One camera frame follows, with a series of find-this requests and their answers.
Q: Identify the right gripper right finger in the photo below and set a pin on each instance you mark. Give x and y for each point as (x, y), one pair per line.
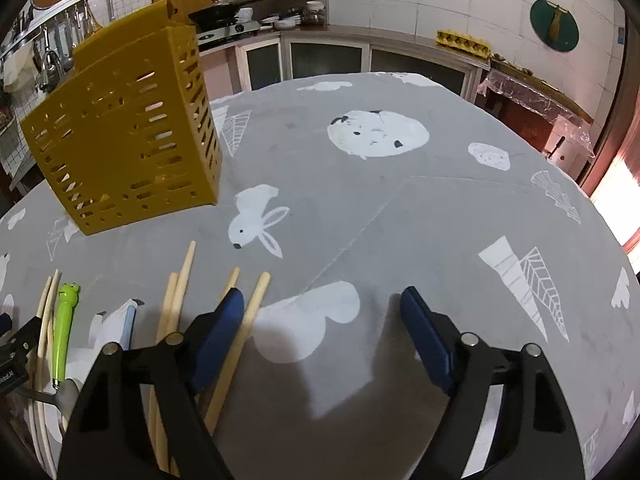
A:
(535, 436)

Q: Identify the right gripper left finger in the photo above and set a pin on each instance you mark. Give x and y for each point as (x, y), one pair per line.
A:
(107, 437)

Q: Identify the wooden chopstick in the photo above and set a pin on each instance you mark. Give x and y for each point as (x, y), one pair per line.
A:
(50, 329)
(35, 416)
(232, 359)
(231, 282)
(156, 428)
(166, 305)

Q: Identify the green frog handle fork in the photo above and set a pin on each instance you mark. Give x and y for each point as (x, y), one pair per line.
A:
(66, 390)

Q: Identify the light blue handle utensil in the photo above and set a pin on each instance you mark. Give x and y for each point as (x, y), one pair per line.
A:
(129, 311)

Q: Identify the kitchen counter cabinets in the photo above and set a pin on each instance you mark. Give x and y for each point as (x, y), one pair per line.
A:
(255, 60)

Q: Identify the yellow perforated utensil holder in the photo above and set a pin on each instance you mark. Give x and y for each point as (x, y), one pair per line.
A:
(130, 135)

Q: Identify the plastic covered side table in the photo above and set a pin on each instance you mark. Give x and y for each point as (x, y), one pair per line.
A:
(547, 119)

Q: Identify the grey animal print tablecloth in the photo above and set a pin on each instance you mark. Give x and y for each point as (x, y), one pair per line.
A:
(347, 189)

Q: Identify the hanging utensil rack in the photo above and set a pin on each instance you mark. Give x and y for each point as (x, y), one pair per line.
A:
(43, 53)

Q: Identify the gas stove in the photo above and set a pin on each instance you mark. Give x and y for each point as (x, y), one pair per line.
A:
(215, 37)

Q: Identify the black wok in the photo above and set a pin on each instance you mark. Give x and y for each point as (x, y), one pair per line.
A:
(215, 16)

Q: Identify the yellow egg tray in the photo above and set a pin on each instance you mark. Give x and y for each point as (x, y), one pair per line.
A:
(463, 42)

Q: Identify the green round wall board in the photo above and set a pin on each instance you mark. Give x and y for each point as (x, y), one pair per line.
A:
(555, 26)

